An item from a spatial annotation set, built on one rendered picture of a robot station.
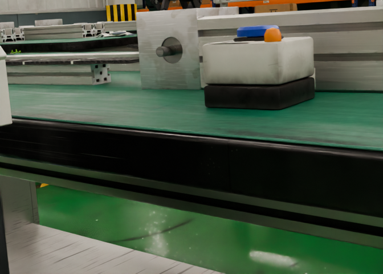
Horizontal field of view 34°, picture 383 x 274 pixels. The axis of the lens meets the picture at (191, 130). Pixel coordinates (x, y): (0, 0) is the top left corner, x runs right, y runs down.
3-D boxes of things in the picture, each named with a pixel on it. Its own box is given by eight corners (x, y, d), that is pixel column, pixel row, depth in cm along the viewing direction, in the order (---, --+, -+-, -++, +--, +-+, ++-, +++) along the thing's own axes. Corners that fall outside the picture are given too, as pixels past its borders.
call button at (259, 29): (229, 48, 58) (228, 27, 58) (249, 45, 61) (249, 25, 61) (268, 47, 56) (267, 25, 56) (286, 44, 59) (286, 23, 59)
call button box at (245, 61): (203, 107, 59) (199, 40, 58) (252, 94, 67) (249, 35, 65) (280, 110, 54) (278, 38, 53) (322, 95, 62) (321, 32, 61)
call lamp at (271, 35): (261, 41, 54) (260, 28, 54) (269, 41, 56) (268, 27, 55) (276, 41, 53) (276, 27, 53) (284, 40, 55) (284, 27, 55)
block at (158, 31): (129, 91, 76) (122, 12, 74) (185, 80, 86) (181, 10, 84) (190, 93, 71) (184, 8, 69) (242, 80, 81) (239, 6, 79)
